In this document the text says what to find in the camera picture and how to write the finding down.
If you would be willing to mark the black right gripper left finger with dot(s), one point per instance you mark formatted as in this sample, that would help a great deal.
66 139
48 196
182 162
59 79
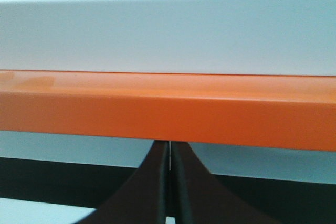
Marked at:
142 199

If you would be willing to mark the white fume hood sash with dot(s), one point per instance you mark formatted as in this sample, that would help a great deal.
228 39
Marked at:
225 37

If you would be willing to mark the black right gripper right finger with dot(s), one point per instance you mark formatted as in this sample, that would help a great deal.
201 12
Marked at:
200 198

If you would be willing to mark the orange sash handle bar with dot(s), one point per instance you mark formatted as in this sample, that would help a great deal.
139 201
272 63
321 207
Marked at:
296 112

